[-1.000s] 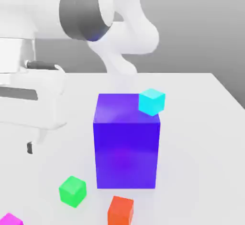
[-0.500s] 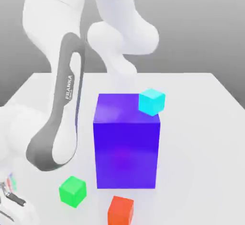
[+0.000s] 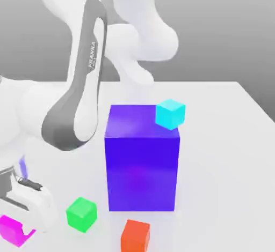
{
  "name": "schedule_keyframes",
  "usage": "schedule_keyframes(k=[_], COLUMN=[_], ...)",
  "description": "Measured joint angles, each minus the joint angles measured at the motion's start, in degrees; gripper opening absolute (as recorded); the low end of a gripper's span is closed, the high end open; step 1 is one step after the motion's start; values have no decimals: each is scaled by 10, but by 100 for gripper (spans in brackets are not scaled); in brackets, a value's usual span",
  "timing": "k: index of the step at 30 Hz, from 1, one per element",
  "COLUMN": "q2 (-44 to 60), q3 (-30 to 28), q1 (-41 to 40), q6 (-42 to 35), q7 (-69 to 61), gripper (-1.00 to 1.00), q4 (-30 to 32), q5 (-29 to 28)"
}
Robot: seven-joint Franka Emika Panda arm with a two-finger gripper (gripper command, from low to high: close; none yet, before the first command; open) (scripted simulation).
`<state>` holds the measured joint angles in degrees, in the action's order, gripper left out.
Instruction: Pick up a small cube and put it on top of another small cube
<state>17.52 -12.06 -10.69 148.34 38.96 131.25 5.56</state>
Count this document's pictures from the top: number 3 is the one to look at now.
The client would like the small green cube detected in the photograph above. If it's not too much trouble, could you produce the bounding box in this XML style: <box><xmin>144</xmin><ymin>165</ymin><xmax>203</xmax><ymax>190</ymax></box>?
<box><xmin>65</xmin><ymin>196</ymin><xmax>98</xmax><ymax>234</ymax></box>

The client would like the small cyan cube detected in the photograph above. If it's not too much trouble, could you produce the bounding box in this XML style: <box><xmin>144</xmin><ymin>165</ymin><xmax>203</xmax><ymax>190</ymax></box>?
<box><xmin>155</xmin><ymin>98</ymin><xmax>186</xmax><ymax>131</ymax></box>

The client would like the small magenta cube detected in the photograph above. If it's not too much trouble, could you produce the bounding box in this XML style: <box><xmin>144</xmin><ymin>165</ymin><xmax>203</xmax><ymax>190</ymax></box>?
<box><xmin>0</xmin><ymin>214</ymin><xmax>37</xmax><ymax>248</ymax></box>

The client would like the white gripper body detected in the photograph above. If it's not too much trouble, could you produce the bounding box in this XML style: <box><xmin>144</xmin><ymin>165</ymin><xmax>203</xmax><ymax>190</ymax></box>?
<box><xmin>0</xmin><ymin>187</ymin><xmax>60</xmax><ymax>234</ymax></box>

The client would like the small orange cube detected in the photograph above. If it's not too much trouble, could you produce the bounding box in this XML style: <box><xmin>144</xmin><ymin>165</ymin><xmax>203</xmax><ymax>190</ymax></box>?
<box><xmin>120</xmin><ymin>219</ymin><xmax>151</xmax><ymax>252</ymax></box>

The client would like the large blue box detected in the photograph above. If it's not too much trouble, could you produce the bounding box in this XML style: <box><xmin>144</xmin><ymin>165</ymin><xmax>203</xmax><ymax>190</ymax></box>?
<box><xmin>104</xmin><ymin>104</ymin><xmax>180</xmax><ymax>212</ymax></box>

